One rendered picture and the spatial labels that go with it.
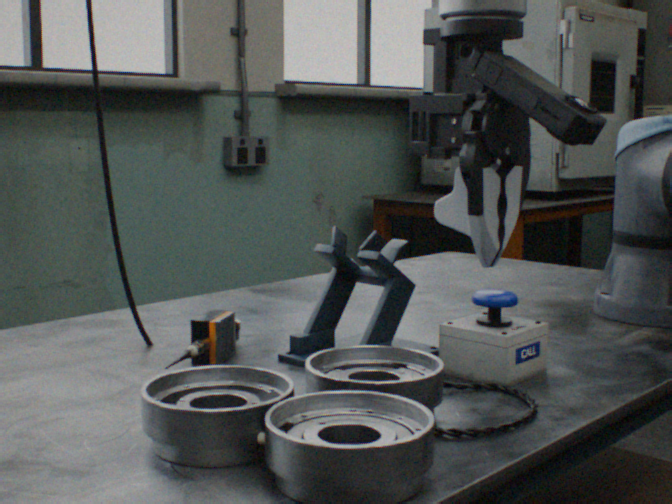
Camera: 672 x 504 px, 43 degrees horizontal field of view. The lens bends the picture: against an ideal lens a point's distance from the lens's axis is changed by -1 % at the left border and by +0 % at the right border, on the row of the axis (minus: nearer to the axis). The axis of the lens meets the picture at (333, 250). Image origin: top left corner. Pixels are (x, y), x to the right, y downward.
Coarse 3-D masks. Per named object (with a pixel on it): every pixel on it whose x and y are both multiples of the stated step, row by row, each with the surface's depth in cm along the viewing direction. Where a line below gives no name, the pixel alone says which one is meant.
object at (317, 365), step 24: (312, 360) 67; (336, 360) 70; (360, 360) 70; (384, 360) 70; (408, 360) 70; (432, 360) 67; (312, 384) 63; (336, 384) 61; (360, 384) 61; (384, 384) 60; (408, 384) 61; (432, 384) 62; (432, 408) 63
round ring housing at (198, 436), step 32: (160, 384) 62; (192, 384) 64; (256, 384) 64; (288, 384) 60; (160, 416) 56; (192, 416) 54; (224, 416) 55; (256, 416) 55; (160, 448) 57; (192, 448) 55; (224, 448) 55; (256, 448) 56
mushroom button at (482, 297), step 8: (472, 296) 77; (480, 296) 75; (488, 296) 75; (496, 296) 75; (504, 296) 75; (512, 296) 75; (480, 304) 75; (488, 304) 75; (496, 304) 75; (504, 304) 75; (512, 304) 75; (488, 312) 77; (496, 312) 76; (496, 320) 76
